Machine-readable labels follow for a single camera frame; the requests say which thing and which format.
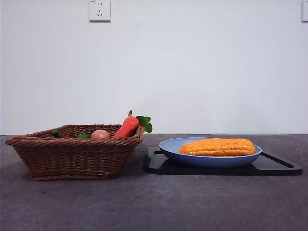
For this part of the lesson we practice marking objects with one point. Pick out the orange corn cob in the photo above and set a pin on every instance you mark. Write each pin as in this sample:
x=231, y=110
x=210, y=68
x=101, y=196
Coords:
x=216, y=148

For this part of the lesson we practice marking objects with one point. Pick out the blue plate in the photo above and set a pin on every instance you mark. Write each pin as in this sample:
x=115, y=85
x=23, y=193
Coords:
x=207, y=162

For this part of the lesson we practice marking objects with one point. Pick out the brown wicker basket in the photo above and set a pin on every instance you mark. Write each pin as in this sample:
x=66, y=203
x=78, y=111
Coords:
x=72, y=161

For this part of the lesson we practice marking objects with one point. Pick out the orange carrot with green leaves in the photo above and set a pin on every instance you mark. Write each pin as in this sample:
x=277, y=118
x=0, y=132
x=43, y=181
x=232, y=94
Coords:
x=126, y=127

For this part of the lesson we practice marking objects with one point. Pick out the brown egg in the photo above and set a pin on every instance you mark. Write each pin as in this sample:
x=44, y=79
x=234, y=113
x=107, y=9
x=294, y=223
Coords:
x=100, y=134

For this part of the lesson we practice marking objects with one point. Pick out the green leafy vegetable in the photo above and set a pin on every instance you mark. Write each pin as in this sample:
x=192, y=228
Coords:
x=83, y=136

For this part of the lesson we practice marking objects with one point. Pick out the dark green vegetable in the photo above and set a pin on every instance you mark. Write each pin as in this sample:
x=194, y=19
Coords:
x=56, y=133

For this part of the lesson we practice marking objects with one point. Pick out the black rectangular tray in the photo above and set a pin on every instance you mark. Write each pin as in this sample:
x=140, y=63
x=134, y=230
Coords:
x=276, y=168

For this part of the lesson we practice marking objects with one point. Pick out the white wall socket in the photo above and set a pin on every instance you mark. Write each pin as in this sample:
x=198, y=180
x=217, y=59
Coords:
x=100, y=10

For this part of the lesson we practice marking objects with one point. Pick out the white wall plate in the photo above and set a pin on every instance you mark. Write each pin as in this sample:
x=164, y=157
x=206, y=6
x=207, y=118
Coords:
x=305, y=10

